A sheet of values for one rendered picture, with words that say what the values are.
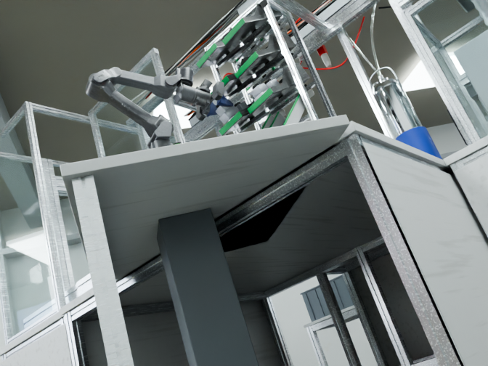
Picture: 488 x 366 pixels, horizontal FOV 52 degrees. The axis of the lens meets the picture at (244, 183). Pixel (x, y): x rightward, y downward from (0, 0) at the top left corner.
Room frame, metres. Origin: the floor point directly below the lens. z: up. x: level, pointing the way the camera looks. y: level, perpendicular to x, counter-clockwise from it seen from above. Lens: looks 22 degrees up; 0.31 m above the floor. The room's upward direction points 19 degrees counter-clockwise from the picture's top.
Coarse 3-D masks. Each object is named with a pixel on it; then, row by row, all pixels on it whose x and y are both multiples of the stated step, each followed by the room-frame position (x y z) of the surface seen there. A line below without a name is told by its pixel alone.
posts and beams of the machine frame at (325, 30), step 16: (272, 0) 2.07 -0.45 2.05; (288, 0) 2.11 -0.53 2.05; (352, 0) 2.34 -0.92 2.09; (368, 0) 2.30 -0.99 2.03; (400, 0) 2.21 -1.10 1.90; (304, 16) 2.29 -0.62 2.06; (336, 16) 2.41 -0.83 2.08; (352, 16) 2.36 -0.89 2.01; (320, 32) 2.48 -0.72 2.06; (336, 32) 2.46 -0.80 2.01; (192, 64) 2.40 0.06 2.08; (256, 80) 2.78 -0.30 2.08; (240, 96) 2.86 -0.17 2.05; (192, 128) 3.13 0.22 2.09; (208, 128) 3.05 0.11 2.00
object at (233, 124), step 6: (252, 102) 1.63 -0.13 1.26; (246, 108) 1.60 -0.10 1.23; (264, 108) 1.71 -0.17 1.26; (240, 114) 1.57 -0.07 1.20; (246, 114) 1.59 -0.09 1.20; (252, 114) 1.65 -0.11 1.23; (258, 114) 1.73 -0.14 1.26; (234, 120) 1.60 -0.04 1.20; (240, 120) 1.61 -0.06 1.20; (246, 120) 1.68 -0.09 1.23; (228, 126) 1.63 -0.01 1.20; (234, 126) 1.64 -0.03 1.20; (240, 126) 1.73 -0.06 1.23; (222, 132) 1.65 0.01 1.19; (228, 132) 1.68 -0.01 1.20
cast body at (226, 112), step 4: (220, 108) 1.60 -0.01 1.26; (224, 108) 1.59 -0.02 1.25; (228, 108) 1.60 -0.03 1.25; (232, 108) 1.61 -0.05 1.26; (236, 108) 1.62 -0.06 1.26; (216, 112) 1.62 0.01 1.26; (220, 112) 1.61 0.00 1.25; (224, 112) 1.59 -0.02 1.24; (228, 112) 1.60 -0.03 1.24; (232, 112) 1.61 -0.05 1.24; (236, 112) 1.62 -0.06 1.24; (220, 116) 1.63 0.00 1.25; (224, 116) 1.60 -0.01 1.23; (228, 116) 1.60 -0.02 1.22; (232, 116) 1.64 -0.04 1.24; (220, 120) 1.63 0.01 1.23; (224, 120) 1.62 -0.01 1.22; (228, 120) 1.61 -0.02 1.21
